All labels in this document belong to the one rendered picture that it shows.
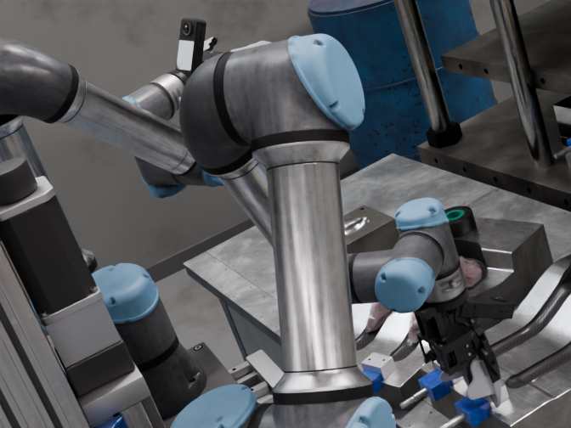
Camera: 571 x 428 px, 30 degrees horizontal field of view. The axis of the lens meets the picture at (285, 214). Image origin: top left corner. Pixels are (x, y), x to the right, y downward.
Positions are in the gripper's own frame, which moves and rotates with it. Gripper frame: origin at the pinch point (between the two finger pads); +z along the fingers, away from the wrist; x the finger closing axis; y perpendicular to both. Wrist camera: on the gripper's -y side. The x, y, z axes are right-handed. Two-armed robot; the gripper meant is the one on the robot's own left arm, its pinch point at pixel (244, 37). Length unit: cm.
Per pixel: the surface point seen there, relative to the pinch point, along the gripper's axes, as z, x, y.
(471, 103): 190, -80, 112
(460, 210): 24, 26, 48
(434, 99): 87, -21, 56
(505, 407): -27, 66, 48
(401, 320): -7, 31, 54
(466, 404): -30, 61, 48
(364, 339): -12, 25, 58
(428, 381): -26, 51, 49
